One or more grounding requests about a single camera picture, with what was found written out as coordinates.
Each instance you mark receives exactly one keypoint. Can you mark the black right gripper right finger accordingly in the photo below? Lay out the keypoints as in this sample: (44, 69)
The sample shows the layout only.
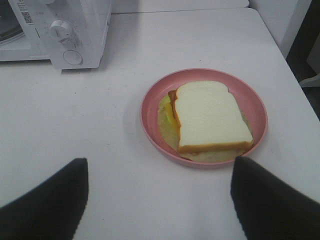
(270, 209)

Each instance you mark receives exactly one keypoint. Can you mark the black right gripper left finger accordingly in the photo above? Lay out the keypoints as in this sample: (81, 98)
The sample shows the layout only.
(50, 211)

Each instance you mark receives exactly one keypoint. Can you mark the toy sandwich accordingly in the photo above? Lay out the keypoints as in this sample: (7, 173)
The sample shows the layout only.
(202, 122)

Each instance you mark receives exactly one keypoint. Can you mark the pink plate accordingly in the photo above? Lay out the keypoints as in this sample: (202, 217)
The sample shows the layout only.
(248, 101)

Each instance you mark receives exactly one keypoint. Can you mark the round white door button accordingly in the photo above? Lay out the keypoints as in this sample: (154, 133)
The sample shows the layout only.
(72, 57)

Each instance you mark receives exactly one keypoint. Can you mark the white timer knob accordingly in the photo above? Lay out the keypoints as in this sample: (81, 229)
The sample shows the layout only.
(61, 31)

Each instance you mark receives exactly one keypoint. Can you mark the white microwave oven body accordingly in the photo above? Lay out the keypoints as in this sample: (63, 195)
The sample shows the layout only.
(89, 19)

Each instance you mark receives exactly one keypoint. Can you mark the white warning label sticker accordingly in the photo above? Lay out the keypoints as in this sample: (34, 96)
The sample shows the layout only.
(24, 12)

